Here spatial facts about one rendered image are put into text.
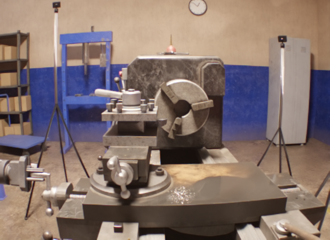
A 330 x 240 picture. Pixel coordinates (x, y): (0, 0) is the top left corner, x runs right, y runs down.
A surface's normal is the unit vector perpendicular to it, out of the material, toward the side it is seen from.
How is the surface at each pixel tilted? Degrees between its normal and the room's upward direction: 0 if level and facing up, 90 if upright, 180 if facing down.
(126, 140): 90
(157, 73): 90
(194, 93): 90
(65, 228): 90
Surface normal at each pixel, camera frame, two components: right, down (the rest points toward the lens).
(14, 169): 0.04, -0.10
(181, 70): 0.04, 0.17
